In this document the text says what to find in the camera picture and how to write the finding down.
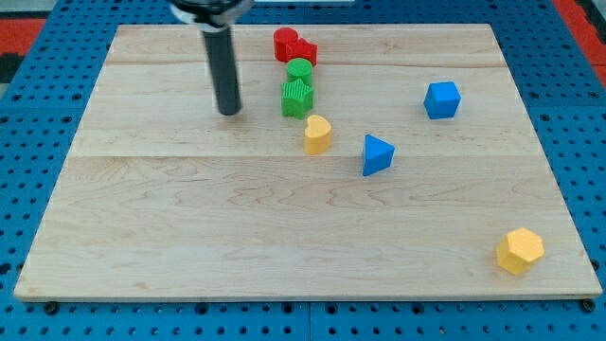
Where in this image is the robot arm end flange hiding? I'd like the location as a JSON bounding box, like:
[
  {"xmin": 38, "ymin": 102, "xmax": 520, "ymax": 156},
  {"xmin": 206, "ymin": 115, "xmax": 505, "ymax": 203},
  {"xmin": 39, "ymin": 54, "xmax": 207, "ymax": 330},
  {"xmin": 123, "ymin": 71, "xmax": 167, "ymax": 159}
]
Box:
[{"xmin": 169, "ymin": 0, "xmax": 255, "ymax": 32}]

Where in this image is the wooden board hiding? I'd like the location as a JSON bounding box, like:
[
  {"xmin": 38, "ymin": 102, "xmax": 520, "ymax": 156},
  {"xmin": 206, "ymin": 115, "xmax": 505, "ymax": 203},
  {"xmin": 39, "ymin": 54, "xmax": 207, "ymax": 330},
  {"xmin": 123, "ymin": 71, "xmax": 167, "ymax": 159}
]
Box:
[{"xmin": 14, "ymin": 24, "xmax": 602, "ymax": 302}]

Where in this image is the yellow heart block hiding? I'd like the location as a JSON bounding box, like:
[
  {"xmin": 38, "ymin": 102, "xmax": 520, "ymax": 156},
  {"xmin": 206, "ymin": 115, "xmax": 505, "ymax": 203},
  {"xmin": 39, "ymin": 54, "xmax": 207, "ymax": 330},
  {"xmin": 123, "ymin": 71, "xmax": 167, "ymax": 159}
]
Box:
[{"xmin": 304, "ymin": 115, "xmax": 332, "ymax": 154}]

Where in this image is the green star block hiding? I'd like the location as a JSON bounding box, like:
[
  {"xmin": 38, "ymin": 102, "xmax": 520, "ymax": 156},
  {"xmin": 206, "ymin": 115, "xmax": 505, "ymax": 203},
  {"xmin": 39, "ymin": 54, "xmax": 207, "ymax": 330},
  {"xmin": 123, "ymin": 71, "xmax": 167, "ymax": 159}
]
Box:
[{"xmin": 281, "ymin": 79, "xmax": 314, "ymax": 119}]

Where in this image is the blue triangle block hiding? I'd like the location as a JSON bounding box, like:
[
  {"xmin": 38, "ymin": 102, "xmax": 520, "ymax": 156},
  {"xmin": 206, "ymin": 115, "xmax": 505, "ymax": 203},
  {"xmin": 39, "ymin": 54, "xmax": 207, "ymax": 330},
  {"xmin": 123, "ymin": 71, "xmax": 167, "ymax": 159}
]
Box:
[{"xmin": 362, "ymin": 135, "xmax": 396, "ymax": 176}]

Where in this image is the green cylinder block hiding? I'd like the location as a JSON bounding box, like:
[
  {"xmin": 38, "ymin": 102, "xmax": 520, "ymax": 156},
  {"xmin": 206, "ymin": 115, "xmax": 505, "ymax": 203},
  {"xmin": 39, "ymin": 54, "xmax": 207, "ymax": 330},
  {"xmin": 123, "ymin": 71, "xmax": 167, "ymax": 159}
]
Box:
[{"xmin": 286, "ymin": 58, "xmax": 313, "ymax": 85}]

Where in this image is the red star block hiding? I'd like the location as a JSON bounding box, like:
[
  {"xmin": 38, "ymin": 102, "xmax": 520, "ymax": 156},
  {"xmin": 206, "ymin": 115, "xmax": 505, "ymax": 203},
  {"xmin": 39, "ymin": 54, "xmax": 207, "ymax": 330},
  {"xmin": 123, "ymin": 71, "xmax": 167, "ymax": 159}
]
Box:
[{"xmin": 286, "ymin": 38, "xmax": 318, "ymax": 66}]

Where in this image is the red cylinder block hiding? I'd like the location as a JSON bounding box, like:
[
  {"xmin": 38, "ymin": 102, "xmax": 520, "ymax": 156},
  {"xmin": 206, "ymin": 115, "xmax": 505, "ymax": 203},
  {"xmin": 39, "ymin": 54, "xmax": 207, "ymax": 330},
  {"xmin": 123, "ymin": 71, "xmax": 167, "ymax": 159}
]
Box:
[{"xmin": 273, "ymin": 27, "xmax": 298, "ymax": 62}]

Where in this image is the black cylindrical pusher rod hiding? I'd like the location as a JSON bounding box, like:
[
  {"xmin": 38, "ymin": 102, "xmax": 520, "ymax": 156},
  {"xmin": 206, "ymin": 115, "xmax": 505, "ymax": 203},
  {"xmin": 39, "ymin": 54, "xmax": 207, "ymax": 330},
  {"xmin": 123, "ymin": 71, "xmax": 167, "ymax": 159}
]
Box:
[{"xmin": 203, "ymin": 26, "xmax": 241, "ymax": 116}]

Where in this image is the blue cube block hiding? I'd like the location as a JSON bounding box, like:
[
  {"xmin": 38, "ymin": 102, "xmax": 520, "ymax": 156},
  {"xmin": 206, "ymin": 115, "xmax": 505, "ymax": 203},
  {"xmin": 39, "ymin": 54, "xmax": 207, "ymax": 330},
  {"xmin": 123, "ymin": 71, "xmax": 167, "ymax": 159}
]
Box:
[{"xmin": 423, "ymin": 81, "xmax": 461, "ymax": 119}]

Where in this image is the yellow hexagon block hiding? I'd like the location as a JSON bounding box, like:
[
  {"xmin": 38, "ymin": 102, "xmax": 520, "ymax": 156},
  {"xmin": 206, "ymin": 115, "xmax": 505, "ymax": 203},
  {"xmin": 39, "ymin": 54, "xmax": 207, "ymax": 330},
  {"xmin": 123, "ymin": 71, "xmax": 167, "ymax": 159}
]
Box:
[{"xmin": 495, "ymin": 227, "xmax": 545, "ymax": 276}]

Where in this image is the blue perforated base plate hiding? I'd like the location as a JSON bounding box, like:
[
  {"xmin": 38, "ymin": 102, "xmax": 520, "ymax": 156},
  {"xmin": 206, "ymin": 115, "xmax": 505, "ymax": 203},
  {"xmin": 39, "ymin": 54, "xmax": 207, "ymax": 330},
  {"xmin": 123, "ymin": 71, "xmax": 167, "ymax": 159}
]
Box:
[{"xmin": 1, "ymin": 1, "xmax": 605, "ymax": 340}]

